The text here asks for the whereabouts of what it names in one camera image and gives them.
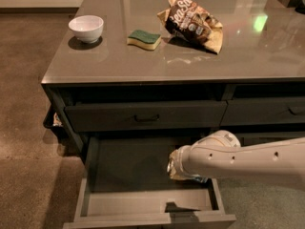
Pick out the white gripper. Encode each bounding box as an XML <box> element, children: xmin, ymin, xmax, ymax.
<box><xmin>167</xmin><ymin>145</ymin><xmax>191</xmax><ymax>180</ymax></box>

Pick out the redbull can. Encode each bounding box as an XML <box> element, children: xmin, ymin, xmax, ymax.
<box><xmin>184</xmin><ymin>175</ymin><xmax>208</xmax><ymax>183</ymax></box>

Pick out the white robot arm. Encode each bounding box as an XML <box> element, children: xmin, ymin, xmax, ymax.
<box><xmin>167</xmin><ymin>130</ymin><xmax>305</xmax><ymax>187</ymax></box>

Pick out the open grey middle drawer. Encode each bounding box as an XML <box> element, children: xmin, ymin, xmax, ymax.
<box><xmin>63</xmin><ymin>136</ymin><xmax>236</xmax><ymax>229</ymax></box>

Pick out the grey top left drawer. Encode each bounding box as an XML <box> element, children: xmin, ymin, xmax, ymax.
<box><xmin>65</xmin><ymin>100</ymin><xmax>227</xmax><ymax>132</ymax></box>

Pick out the grey counter cabinet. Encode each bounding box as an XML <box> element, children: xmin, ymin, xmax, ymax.
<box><xmin>42</xmin><ymin>0</ymin><xmax>305</xmax><ymax>138</ymax></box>

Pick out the grey top right drawer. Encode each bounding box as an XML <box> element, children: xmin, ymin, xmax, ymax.
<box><xmin>221</xmin><ymin>97</ymin><xmax>305</xmax><ymax>126</ymax></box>

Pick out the green and yellow sponge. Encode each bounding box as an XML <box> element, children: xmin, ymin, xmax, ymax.
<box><xmin>127</xmin><ymin>30</ymin><xmax>161</xmax><ymax>51</ymax></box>

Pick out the black bin beside cabinet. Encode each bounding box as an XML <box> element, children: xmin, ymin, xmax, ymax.
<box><xmin>43</xmin><ymin>106</ymin><xmax>66</xmax><ymax>138</ymax></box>

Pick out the brown seaweed snack bag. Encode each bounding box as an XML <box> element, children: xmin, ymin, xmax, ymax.
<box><xmin>157</xmin><ymin>0</ymin><xmax>223</xmax><ymax>54</ymax></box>

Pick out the white ceramic bowl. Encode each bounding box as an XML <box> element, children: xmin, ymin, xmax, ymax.
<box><xmin>69</xmin><ymin>15</ymin><xmax>104</xmax><ymax>43</ymax></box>

